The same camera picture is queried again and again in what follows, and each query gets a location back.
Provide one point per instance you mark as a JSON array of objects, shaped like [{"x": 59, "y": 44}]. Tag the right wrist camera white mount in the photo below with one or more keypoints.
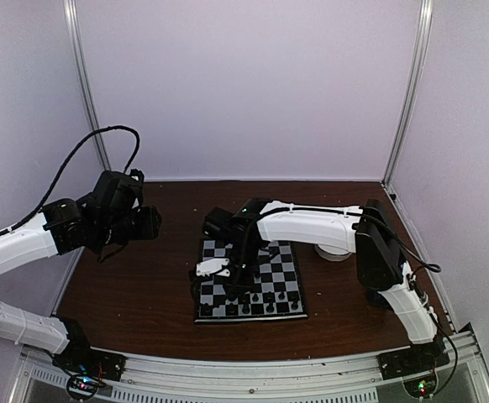
[{"x": 217, "y": 266}]

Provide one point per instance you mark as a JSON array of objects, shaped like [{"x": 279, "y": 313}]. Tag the right aluminium frame post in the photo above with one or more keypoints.
[{"x": 420, "y": 50}]

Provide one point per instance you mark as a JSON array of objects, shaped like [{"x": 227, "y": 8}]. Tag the aluminium front rail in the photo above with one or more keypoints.
[{"x": 349, "y": 378}]

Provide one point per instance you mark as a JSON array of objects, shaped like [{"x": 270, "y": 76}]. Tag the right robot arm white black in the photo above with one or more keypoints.
[{"x": 337, "y": 232}]

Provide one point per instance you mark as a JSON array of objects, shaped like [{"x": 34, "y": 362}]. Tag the black bishop back row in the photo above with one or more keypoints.
[{"x": 270, "y": 307}]

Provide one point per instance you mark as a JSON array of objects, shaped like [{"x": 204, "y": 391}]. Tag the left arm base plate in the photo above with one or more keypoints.
[{"x": 95, "y": 363}]

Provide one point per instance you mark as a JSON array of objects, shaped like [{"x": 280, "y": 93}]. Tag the white scalloped bowl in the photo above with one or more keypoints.
[{"x": 331, "y": 257}]

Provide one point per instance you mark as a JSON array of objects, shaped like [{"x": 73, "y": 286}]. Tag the left aluminium frame post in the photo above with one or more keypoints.
[{"x": 73, "y": 26}]

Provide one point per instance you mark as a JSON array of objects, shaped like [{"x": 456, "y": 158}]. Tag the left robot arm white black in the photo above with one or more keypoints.
[{"x": 104, "y": 221}]

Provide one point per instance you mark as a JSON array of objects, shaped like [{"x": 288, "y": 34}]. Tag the black grey chessboard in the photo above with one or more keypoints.
[{"x": 279, "y": 272}]

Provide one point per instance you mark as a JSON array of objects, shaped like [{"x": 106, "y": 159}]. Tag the aluminium frame post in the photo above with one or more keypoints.
[
  {"x": 73, "y": 26},
  {"x": 420, "y": 50}
]

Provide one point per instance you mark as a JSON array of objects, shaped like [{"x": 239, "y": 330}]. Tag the black chess king piece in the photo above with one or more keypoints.
[{"x": 246, "y": 308}]

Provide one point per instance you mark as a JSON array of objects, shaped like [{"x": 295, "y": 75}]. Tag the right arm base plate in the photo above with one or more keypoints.
[{"x": 413, "y": 360}]

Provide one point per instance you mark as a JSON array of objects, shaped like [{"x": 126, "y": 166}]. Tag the dark blue mug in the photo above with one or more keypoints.
[{"x": 377, "y": 300}]

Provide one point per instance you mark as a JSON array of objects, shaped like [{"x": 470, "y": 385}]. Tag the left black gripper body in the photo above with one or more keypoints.
[{"x": 119, "y": 229}]

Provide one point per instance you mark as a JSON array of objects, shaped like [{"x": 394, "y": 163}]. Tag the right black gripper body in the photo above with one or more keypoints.
[{"x": 249, "y": 256}]

